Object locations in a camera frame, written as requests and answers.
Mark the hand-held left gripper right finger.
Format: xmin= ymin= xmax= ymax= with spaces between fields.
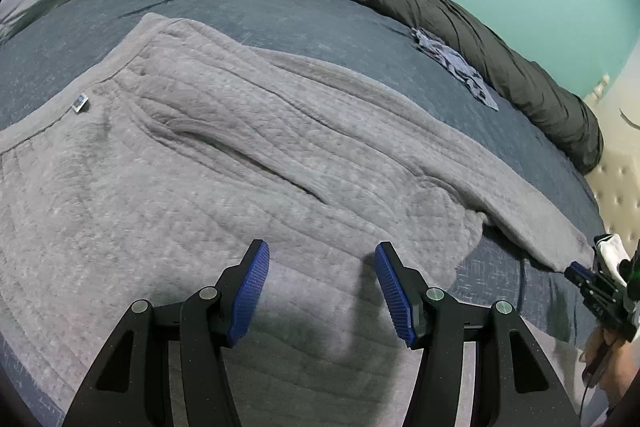
xmin=375 ymin=242 xmax=581 ymax=427

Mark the grey quilted sweater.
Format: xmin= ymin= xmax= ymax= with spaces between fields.
xmin=0 ymin=13 xmax=596 ymax=427

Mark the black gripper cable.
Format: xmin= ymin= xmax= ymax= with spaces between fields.
xmin=579 ymin=357 xmax=608 ymax=425

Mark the beige tufted headboard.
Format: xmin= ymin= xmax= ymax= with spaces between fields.
xmin=582 ymin=32 xmax=640 ymax=253

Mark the person's right hand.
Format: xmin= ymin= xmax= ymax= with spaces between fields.
xmin=579 ymin=324 xmax=640 ymax=408

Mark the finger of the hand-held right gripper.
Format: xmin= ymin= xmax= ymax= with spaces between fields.
xmin=564 ymin=268 xmax=597 ymax=297
xmin=570 ymin=260 xmax=601 ymax=282

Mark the bed with blue sheet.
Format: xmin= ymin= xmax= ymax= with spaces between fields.
xmin=0 ymin=0 xmax=608 ymax=427

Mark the small blue garment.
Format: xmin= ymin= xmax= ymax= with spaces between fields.
xmin=411 ymin=27 xmax=500 ymax=111

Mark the white and black fleece garment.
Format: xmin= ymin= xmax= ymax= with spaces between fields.
xmin=594 ymin=233 xmax=632 ymax=283

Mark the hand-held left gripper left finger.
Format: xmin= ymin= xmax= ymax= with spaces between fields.
xmin=62 ymin=239 xmax=271 ymax=427

